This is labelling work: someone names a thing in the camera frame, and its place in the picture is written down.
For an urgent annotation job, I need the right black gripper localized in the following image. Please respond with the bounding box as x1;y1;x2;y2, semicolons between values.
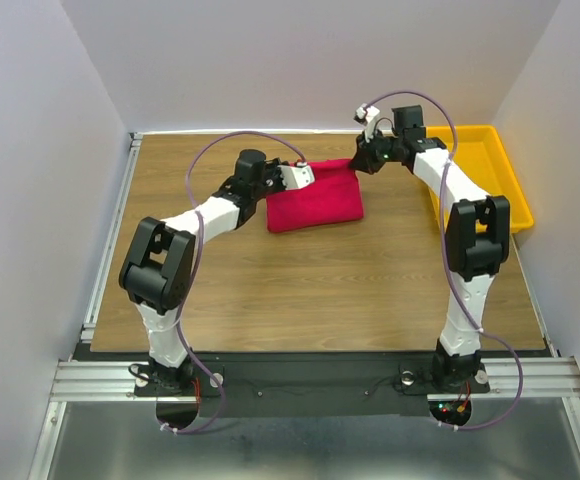
348;125;404;174

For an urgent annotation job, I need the yellow plastic bin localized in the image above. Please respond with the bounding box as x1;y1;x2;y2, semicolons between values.
422;124;535;237

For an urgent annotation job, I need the red t shirt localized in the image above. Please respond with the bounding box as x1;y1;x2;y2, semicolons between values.
266;159;364;233

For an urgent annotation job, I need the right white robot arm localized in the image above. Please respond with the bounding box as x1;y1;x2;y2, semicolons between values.
351;104;510;390

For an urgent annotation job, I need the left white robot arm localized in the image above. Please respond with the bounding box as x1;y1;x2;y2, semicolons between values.
119;149;313;394

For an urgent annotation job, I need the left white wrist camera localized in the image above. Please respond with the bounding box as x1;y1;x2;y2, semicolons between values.
279;162;315;191

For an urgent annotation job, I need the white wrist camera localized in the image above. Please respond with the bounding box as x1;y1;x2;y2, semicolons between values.
279;162;315;191
354;103;381;143

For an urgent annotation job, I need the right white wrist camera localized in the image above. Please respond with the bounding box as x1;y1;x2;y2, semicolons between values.
354;103;381;143

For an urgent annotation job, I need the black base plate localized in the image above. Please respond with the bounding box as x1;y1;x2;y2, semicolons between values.
77;342;491;426

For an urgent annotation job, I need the aluminium frame rail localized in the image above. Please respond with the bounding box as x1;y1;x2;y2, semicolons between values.
29;131;144;480

